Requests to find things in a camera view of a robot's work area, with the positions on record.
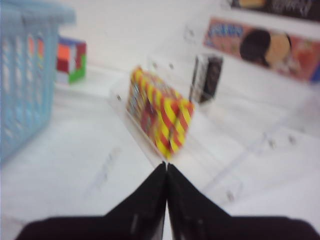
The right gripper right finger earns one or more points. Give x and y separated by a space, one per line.
195 217

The black white tissue pack upright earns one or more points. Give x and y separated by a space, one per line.
205 78

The multicolour puzzle cube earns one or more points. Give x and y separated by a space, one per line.
71 60

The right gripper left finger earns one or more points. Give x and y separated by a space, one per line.
140 216

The right clear acrylic shelf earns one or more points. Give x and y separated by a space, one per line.
260 130

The blue sandwich cookie box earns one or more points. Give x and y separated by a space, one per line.
287 54

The light blue plastic basket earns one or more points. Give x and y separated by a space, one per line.
29 36

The red yellow striped snack bag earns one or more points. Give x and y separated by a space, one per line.
160 111

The black and yellow cracker box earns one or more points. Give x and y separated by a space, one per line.
299 9

